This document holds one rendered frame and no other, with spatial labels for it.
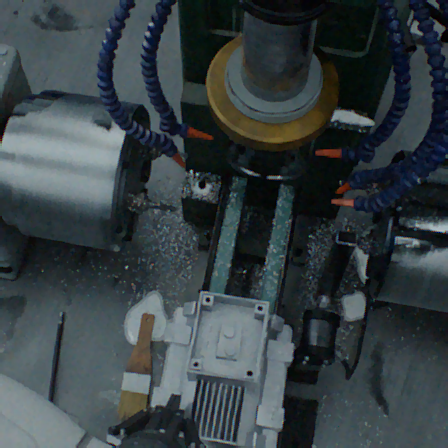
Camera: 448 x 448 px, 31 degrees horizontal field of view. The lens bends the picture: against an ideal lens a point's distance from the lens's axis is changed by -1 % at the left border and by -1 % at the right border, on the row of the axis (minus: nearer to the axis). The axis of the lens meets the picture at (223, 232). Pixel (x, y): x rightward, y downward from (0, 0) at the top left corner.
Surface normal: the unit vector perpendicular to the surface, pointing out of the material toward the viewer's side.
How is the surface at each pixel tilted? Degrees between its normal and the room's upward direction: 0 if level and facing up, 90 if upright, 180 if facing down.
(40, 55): 0
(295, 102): 0
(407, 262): 51
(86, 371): 0
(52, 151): 17
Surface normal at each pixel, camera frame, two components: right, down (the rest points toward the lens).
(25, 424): 0.44, -0.58
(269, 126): 0.01, -0.39
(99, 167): -0.06, -0.04
